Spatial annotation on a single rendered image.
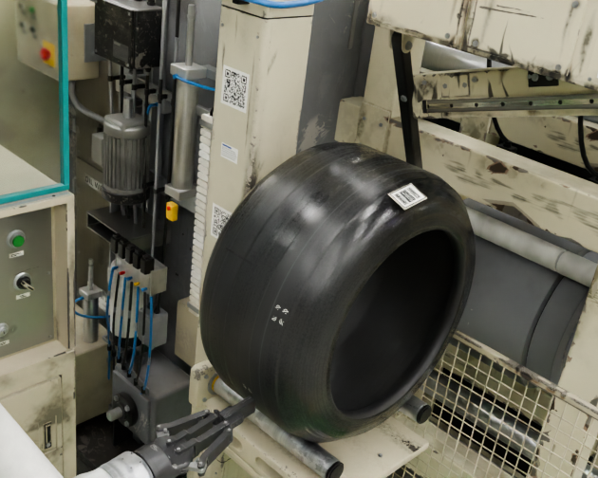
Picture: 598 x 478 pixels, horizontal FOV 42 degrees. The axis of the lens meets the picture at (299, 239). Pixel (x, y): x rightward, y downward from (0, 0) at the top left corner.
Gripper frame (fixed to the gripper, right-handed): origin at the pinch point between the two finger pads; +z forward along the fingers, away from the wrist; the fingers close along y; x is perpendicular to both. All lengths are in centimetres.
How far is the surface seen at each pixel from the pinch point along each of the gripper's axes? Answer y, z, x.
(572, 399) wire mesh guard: -35, 59, 10
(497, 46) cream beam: -8, 53, -58
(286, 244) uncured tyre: -0.4, 10.6, -31.1
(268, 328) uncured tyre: -4.2, 3.2, -19.6
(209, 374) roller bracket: 21.2, 10.1, 10.6
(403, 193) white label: -9.4, 29.3, -37.5
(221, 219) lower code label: 30.6, 22.1, -18.1
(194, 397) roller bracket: 21.9, 6.5, 15.4
